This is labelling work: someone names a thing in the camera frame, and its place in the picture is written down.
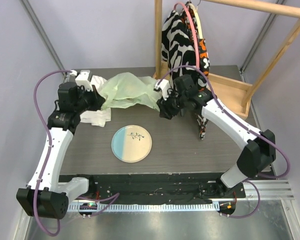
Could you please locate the light green plastic bag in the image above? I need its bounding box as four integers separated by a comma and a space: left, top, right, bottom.
98, 72, 162, 111

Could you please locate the beige and blue ceramic plate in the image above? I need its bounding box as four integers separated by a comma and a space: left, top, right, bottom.
111, 125, 153, 164

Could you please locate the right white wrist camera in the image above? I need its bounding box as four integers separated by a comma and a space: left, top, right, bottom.
153, 79, 171, 101

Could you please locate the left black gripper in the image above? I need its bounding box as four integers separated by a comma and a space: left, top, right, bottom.
73, 84, 106, 115

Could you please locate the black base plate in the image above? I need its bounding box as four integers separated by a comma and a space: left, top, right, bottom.
80, 172, 246, 205

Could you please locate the orange black patterned garment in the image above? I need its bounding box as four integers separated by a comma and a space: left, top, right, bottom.
177, 2, 211, 141

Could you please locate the cream clothes hanger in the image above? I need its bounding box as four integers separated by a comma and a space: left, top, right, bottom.
189, 3, 204, 39

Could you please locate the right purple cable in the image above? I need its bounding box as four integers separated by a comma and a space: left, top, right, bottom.
159, 64, 293, 219

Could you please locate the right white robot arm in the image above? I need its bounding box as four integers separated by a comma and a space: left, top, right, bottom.
154, 74, 276, 198

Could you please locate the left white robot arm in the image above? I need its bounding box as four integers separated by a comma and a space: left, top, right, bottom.
16, 82, 105, 220

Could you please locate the white slotted cable duct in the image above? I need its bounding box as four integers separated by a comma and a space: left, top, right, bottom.
67, 202, 220, 213

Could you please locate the wooden clothes rack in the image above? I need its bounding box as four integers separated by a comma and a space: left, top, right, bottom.
152, 0, 300, 120

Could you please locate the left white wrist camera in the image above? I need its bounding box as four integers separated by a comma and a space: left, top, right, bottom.
70, 69, 93, 92

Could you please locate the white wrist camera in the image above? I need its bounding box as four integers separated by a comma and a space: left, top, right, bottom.
70, 69, 93, 92
153, 79, 171, 101

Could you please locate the white crumpled cloth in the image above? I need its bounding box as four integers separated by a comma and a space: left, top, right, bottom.
79, 74, 113, 128

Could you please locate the black white zebra garment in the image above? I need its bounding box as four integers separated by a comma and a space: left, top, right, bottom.
161, 10, 196, 70

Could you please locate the pink clothes hanger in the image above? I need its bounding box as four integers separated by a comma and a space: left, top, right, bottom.
172, 1, 201, 71

